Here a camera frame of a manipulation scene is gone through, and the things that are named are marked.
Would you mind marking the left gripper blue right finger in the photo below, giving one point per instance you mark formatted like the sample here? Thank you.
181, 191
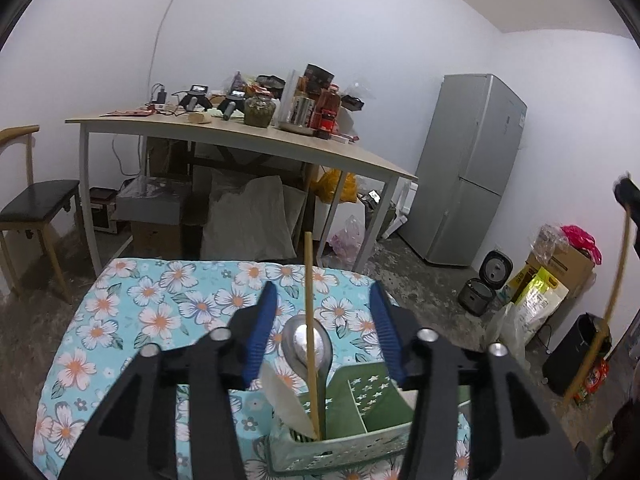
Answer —
388, 337

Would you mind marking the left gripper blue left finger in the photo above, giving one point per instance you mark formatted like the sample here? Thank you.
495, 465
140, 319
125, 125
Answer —
260, 322

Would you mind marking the large metal spoon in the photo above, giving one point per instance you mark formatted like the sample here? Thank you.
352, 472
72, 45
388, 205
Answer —
294, 347

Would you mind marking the translucent white rice paddle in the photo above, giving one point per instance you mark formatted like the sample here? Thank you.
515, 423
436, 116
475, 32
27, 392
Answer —
284, 402

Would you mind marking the cardboard box with pink bag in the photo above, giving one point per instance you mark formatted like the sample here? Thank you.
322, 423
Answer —
571, 266

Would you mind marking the green perforated utensil holder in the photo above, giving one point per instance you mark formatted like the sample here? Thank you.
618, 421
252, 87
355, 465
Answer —
367, 419

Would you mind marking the white sack under desk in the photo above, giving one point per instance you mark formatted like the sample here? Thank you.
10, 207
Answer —
246, 220

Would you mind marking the white plastic bag with greens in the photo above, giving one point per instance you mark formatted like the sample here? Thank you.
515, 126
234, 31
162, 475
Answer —
511, 327

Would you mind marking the black rice cooker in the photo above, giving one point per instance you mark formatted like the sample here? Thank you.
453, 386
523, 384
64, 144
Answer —
478, 293

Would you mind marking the yellow green package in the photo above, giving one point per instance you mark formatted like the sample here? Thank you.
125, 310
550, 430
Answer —
540, 298

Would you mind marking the floral blue quilt cover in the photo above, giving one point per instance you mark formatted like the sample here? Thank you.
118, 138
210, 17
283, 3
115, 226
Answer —
136, 302

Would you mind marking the grey refrigerator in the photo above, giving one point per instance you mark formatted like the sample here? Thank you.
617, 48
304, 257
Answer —
467, 159

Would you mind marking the long wooden desk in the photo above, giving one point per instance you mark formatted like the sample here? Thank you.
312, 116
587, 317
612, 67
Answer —
265, 141

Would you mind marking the red drink bottle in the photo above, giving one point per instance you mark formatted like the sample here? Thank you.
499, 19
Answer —
325, 112

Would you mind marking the jar of green pickles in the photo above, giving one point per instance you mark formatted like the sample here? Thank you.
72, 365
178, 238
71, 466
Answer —
259, 110

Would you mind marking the wooden chair black seat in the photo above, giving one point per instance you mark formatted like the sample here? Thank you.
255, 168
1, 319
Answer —
34, 208

